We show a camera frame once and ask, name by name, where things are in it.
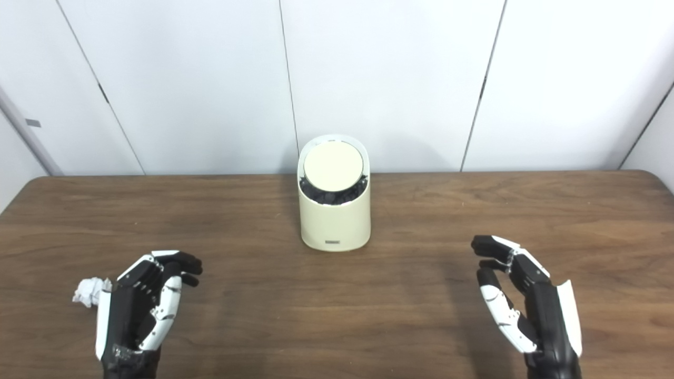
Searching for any black bin liner bag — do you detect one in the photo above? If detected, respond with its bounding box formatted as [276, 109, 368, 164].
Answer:
[299, 176, 369, 206]

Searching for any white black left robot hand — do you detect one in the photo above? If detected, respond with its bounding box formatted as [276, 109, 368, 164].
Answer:
[95, 250, 203, 379]

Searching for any white paper ball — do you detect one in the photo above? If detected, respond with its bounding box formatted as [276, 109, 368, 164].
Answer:
[72, 277, 113, 307]

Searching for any cream round bin lid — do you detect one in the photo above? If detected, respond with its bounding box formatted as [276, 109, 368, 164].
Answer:
[303, 140, 365, 193]

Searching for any cream-colored bin body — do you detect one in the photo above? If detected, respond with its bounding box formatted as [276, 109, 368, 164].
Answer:
[297, 135, 371, 252]

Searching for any gray corner post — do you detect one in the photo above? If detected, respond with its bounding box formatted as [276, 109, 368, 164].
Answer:
[0, 84, 64, 177]

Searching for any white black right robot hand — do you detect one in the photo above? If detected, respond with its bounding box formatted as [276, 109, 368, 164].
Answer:
[470, 235, 583, 379]

